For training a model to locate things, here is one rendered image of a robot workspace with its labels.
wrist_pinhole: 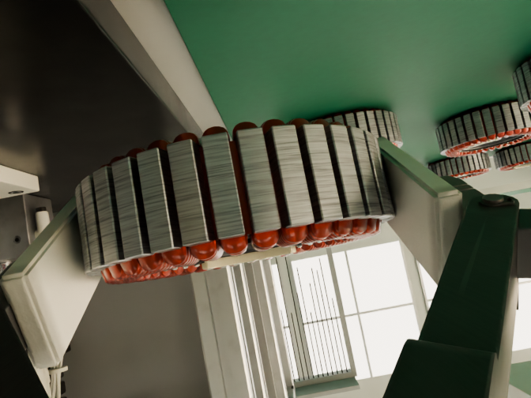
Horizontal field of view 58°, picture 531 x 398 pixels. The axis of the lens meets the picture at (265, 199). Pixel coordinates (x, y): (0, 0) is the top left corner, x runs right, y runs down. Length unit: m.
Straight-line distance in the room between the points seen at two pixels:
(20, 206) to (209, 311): 0.19
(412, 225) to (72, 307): 0.11
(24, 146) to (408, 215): 0.24
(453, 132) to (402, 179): 0.41
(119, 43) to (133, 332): 0.40
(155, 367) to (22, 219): 0.22
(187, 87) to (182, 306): 0.29
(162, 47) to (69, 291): 0.14
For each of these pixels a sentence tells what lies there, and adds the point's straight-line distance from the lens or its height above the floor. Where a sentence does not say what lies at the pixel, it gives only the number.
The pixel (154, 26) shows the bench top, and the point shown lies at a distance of 0.24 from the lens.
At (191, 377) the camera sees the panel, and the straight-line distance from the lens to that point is 0.55.
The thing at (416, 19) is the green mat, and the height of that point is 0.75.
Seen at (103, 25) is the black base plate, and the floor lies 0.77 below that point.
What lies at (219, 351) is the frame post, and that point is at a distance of 0.38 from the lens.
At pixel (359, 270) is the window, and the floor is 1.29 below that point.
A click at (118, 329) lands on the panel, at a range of 0.56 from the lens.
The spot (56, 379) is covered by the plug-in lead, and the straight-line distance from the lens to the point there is 0.51.
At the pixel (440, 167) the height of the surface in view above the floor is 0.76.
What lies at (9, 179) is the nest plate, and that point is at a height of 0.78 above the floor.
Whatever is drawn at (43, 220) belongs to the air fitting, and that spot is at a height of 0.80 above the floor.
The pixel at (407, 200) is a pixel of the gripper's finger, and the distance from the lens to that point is 0.16.
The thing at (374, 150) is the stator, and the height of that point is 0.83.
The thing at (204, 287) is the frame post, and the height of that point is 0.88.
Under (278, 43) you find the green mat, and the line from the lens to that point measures 0.27.
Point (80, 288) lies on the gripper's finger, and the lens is 0.17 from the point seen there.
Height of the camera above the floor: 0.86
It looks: 7 degrees down
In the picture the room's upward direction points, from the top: 169 degrees clockwise
